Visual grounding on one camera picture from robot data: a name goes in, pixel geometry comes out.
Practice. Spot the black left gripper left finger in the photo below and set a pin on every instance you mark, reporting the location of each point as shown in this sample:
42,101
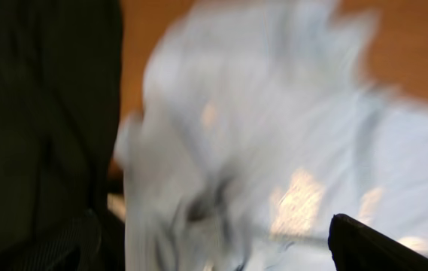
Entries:
73,248

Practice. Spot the black garment with logo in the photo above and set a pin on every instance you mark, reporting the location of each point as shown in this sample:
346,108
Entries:
60,65

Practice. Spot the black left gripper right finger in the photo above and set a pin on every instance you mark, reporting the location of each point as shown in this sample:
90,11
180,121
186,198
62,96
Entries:
357,247

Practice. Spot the light blue t-shirt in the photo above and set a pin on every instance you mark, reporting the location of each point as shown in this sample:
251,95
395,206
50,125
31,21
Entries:
259,127

